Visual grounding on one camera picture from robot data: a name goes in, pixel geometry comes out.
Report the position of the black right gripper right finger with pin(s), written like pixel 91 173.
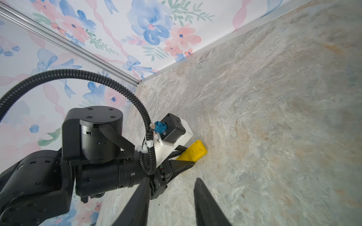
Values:
pixel 208 212

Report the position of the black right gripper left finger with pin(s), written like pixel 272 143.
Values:
pixel 136 210

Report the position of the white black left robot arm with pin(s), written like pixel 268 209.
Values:
pixel 95 158

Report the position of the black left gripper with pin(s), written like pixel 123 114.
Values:
pixel 165 173

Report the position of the long yellow block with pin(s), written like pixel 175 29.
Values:
pixel 194 153

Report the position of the aluminium corner post left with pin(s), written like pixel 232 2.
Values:
pixel 38 29

